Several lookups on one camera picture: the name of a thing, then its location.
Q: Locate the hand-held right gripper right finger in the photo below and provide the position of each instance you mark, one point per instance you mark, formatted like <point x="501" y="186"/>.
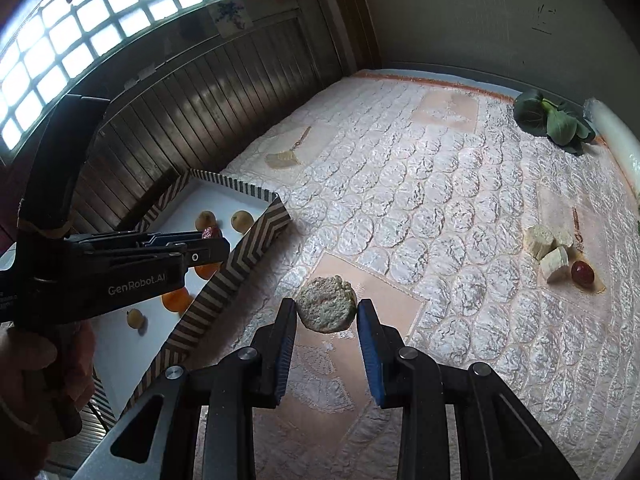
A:
<point x="372" y="360"/>

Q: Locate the floral wall picture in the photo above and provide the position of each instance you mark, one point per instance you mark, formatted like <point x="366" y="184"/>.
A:
<point x="230" y="15"/>

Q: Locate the person's left hand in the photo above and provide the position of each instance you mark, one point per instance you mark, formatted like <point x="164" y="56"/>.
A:
<point x="25" y="365"/>

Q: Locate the brown longan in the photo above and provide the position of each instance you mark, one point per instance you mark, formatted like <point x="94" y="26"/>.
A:
<point x="202" y="220"/>
<point x="135" y="318"/>
<point x="241" y="221"/>

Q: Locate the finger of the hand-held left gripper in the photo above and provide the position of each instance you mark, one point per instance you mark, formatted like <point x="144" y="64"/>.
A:
<point x="200" y="255"/>
<point x="125" y="240"/>

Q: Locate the barred window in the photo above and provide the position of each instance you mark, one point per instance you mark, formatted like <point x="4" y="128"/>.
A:
<point x="100" y="25"/>

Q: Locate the red date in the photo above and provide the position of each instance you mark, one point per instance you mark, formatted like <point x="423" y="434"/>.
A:
<point x="582" y="271"/>
<point x="212" y="232"/>

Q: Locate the plastic-wrapped white radish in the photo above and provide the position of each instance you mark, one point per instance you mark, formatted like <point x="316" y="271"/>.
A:
<point x="617" y="135"/>

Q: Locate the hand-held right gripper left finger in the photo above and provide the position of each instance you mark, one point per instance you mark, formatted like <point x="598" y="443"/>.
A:
<point x="285" y="355"/>

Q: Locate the green bok choy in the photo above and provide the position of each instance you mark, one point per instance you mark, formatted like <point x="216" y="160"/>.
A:
<point x="550" y="122"/>

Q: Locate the small orange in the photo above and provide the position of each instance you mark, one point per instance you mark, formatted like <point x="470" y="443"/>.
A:
<point x="206" y="271"/>

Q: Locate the striped cardboard box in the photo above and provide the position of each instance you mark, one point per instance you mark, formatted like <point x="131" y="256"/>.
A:
<point x="235" y="270"/>

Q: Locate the large orange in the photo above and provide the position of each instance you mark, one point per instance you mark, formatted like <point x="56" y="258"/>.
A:
<point x="175" y="300"/>

